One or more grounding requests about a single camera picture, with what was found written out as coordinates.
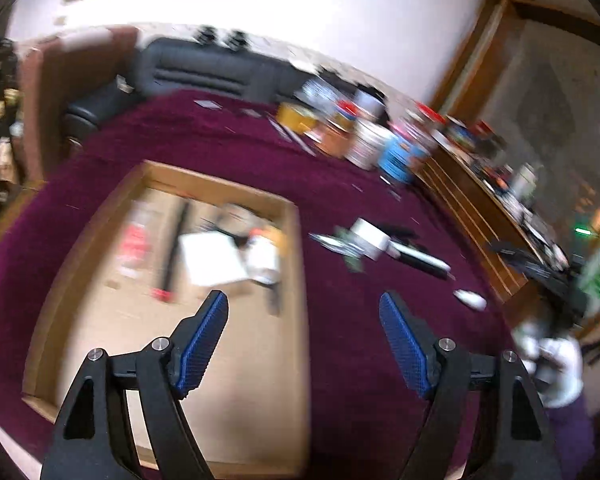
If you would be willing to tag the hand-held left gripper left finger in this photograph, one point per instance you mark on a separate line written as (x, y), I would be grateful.
(205, 340)

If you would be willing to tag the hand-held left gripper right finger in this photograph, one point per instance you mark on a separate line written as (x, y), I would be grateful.
(402, 345)

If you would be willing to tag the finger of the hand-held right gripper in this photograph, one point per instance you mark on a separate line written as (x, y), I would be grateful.
(505, 249)

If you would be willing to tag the cardboard box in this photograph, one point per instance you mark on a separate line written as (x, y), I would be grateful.
(230, 410)

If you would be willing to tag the white paper pad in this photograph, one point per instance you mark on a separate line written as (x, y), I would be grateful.
(212, 257)

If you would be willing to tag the white black tube pen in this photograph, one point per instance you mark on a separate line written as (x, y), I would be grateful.
(420, 260)

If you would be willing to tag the black marker red band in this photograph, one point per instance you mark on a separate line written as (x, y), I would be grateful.
(175, 250)

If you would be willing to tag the white bottle orange cap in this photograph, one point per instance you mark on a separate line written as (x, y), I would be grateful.
(261, 257)

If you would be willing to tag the green lighter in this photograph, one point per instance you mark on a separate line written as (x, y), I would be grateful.
(352, 252)

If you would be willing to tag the white charger plug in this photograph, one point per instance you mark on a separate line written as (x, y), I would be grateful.
(370, 237)

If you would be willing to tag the clear case red bottle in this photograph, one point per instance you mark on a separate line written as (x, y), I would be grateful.
(135, 245)

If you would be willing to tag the clear blue correction pen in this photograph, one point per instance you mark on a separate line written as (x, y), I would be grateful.
(327, 242)

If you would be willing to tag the person's right hand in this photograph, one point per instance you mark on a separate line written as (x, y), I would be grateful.
(562, 365)

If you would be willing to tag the maroon tablecloth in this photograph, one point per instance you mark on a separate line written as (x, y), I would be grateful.
(355, 335)

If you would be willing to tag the wooden cabinet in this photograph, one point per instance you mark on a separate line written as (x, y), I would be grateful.
(460, 195)

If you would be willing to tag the small clear cap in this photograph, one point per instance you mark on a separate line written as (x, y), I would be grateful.
(395, 194)

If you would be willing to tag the blue label clear jar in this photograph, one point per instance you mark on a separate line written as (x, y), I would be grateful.
(400, 160)

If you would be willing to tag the clear jar red lid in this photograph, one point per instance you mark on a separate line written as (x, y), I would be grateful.
(425, 117)

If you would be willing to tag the white plastic tub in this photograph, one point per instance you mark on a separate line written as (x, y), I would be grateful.
(369, 145)

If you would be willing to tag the white jar grey lid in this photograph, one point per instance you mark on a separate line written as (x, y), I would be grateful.
(369, 102)

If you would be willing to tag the orange label jar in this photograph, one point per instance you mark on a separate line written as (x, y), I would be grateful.
(334, 140)

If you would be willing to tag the gold jar red lid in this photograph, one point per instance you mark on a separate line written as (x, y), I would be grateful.
(344, 112)

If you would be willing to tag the long white pen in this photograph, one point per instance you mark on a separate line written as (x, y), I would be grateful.
(300, 141)

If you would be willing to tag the small white pen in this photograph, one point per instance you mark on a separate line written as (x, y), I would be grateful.
(279, 127)

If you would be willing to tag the dark slim pen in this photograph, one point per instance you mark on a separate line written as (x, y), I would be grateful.
(250, 112)

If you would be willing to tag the metal nail clipper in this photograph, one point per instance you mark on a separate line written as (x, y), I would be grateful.
(207, 104)

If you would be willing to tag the yellow tape roll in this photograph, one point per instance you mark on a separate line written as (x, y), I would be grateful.
(295, 117)

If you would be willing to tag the black leather sofa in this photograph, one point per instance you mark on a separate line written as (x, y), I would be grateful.
(195, 70)

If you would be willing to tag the brown chair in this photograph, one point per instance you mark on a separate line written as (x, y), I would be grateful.
(65, 90)

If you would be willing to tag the black clip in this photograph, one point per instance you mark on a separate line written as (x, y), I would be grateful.
(236, 40)
(207, 34)

